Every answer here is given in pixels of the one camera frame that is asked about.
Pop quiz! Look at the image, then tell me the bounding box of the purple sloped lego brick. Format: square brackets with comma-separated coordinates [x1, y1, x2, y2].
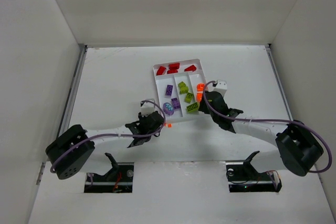
[163, 102, 174, 116]

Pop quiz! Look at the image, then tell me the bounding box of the lime green small lego brick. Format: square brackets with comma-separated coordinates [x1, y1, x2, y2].
[180, 86, 189, 94]

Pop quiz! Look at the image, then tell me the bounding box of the purple long lego brick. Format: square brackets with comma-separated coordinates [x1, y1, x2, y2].
[171, 98, 181, 110]

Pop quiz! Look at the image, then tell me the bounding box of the small red lego brick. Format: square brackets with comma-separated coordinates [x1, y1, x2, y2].
[184, 65, 197, 72]

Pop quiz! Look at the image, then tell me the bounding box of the red square lego brick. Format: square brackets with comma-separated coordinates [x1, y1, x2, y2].
[169, 62, 180, 70]

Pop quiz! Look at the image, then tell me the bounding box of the red curved lego brick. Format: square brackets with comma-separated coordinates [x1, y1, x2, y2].
[167, 69, 179, 74]

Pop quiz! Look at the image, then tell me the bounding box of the red flower lego brick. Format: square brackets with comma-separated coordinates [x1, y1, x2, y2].
[156, 66, 166, 76]

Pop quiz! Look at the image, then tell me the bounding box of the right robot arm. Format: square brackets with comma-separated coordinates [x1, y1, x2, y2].
[199, 91, 325, 177]

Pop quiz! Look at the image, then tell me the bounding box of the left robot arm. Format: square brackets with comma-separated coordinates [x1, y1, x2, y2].
[46, 111, 165, 180]

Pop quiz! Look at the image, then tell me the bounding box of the lime lego under purple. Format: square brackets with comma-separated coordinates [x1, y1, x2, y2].
[184, 92, 194, 103]

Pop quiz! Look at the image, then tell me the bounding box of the white divided sorting tray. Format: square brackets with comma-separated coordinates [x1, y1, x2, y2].
[153, 59, 209, 123]

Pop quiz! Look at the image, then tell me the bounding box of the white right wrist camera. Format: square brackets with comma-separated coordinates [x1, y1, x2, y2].
[213, 80, 228, 97]

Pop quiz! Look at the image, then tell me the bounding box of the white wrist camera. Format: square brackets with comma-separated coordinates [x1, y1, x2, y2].
[140, 98, 155, 108]
[213, 80, 228, 97]

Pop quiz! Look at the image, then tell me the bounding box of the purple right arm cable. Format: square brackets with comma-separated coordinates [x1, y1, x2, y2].
[203, 80, 333, 174]

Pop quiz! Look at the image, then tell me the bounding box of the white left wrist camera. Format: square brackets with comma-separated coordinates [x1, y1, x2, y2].
[140, 98, 155, 108]

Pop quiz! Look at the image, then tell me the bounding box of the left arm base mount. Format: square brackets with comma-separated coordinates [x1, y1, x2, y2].
[84, 153, 134, 194]

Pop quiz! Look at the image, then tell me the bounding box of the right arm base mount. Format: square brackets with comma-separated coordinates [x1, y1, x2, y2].
[226, 151, 282, 193]

